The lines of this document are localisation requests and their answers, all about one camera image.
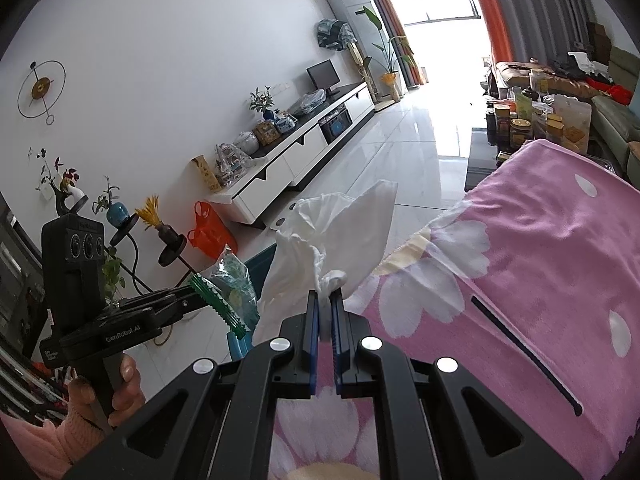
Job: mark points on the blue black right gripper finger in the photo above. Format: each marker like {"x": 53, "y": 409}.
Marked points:
{"x": 347, "y": 330}
{"x": 298, "y": 379}

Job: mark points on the green right gripper finger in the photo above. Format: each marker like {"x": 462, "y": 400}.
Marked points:
{"x": 213, "y": 298}

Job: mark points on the clear green snack wrapper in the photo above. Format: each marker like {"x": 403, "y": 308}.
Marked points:
{"x": 225, "y": 274}

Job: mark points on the white tissue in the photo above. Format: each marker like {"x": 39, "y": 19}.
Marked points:
{"x": 330, "y": 242}

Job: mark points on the pink sleeve forearm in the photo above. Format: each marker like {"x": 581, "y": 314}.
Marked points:
{"x": 52, "y": 450}

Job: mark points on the left hand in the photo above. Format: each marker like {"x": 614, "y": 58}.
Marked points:
{"x": 105, "y": 393}

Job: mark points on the orange plastic bag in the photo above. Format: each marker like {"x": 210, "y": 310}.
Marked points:
{"x": 210, "y": 235}

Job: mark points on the yellow flower black stand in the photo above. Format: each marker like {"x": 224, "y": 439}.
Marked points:
{"x": 174, "y": 242}

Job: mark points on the blue vase plant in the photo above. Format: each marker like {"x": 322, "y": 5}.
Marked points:
{"x": 116, "y": 213}

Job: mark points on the yellow tissue box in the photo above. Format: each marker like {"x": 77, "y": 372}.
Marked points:
{"x": 208, "y": 176}

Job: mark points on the white tv cabinet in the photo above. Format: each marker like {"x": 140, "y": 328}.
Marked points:
{"x": 294, "y": 160}

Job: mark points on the pink floral tablecloth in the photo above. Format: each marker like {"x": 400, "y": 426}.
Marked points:
{"x": 521, "y": 302}

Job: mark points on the small black monitor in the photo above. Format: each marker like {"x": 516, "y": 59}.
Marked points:
{"x": 324, "y": 77}

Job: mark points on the tall green potted plant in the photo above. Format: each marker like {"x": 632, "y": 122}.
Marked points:
{"x": 390, "y": 63}

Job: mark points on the cluttered coffee table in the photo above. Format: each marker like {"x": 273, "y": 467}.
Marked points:
{"x": 524, "y": 116}

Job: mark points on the brown leather ottoman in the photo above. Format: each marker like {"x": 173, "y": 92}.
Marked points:
{"x": 516, "y": 74}

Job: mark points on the white standing air conditioner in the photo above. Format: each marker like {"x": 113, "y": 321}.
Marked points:
{"x": 367, "y": 34}

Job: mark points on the dark green sofa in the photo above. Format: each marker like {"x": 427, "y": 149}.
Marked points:
{"x": 617, "y": 121}

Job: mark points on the orange grey curtain left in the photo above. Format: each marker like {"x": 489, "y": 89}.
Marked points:
{"x": 411, "y": 71}

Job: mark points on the orange grey curtain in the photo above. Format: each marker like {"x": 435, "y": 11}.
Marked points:
{"x": 543, "y": 29}
{"x": 411, "y": 71}

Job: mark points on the orange grey curtain right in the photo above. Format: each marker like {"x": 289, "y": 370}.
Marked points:
{"x": 543, "y": 29}

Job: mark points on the round wall clock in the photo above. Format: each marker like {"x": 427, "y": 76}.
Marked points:
{"x": 41, "y": 90}

